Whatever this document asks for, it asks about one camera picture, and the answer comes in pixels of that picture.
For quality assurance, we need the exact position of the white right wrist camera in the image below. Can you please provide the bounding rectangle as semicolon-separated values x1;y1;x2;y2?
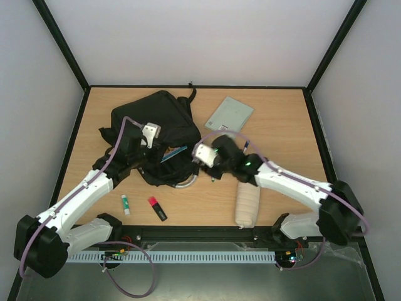
192;143;218;167

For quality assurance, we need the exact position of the green white glue stick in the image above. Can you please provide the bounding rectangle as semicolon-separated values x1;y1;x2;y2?
121;194;130;215

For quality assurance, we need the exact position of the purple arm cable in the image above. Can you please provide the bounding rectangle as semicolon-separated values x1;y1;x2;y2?
191;130;370;271
18;116;156;298

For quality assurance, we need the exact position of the light blue cable duct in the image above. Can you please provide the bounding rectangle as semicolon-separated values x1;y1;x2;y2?
67;251;276;264

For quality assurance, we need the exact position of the pink black highlighter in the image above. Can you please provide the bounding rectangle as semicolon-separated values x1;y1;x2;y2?
148;196;167;221

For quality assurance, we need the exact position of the dog picture book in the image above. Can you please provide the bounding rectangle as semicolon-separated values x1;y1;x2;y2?
160;145;187;163

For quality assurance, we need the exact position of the blue cap white marker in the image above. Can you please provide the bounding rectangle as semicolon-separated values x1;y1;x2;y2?
243;140;250;154

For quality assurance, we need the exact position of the grey hardcover book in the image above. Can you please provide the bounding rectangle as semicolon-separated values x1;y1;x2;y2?
205;97;254;132

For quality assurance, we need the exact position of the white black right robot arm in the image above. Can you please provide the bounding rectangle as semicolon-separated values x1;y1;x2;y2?
192;135;364;246

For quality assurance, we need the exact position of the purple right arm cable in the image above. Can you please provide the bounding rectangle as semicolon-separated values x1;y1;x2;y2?
191;130;370;271

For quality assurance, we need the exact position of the black enclosure frame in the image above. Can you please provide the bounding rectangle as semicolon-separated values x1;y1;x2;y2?
6;0;386;301

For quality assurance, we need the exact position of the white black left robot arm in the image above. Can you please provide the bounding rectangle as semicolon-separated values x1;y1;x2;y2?
14;122;161;278

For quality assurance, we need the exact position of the beige fabric pencil case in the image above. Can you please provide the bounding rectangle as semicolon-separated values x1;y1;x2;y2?
234;182;261;228

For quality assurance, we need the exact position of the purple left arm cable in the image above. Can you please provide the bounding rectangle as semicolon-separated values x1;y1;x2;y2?
18;116;156;298

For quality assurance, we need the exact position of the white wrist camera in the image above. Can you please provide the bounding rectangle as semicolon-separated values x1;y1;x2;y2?
141;122;161;149
192;143;218;167

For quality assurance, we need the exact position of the black student backpack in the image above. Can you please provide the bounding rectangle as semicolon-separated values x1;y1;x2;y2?
93;88;201;189

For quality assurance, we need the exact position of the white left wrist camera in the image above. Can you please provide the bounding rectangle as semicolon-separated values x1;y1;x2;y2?
141;122;161;149

